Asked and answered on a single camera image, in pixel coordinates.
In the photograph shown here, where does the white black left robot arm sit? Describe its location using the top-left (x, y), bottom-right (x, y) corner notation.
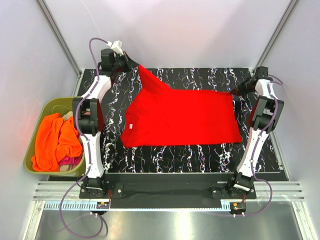
top-left (72, 47), bottom-right (138, 199)

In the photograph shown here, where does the right orange connector board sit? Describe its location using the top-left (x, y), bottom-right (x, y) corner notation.
top-left (232, 202), bottom-right (247, 211)

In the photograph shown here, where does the orange connector board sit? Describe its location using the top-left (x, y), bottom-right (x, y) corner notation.
top-left (232, 202), bottom-right (247, 211)
top-left (96, 201), bottom-right (110, 209)

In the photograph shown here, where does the left orange connector board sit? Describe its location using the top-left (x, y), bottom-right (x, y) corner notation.
top-left (96, 201), bottom-right (110, 209)

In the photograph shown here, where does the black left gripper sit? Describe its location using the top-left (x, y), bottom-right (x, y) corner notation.
top-left (112, 52), bottom-right (139, 74)

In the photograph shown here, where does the aluminium corner post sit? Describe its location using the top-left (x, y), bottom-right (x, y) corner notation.
top-left (252, 0), bottom-right (300, 70)
top-left (34, 0), bottom-right (83, 76)

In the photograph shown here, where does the aluminium frame rail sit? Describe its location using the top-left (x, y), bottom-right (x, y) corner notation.
top-left (23, 181), bottom-right (318, 240)

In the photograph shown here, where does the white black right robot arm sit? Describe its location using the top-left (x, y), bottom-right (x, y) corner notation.
top-left (225, 66), bottom-right (285, 199)

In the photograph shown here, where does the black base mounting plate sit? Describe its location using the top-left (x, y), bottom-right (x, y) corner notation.
top-left (79, 171), bottom-right (257, 209)

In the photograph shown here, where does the right aluminium corner post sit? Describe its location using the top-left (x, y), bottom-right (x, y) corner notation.
top-left (252, 0), bottom-right (300, 70)

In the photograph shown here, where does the orange t shirt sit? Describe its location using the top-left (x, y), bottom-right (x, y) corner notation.
top-left (31, 112), bottom-right (85, 172)

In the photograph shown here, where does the red t shirt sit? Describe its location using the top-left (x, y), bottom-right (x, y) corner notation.
top-left (120, 65), bottom-right (242, 148)

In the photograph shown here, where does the left aluminium corner post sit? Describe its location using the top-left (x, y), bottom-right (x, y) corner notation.
top-left (34, 0), bottom-right (83, 76)

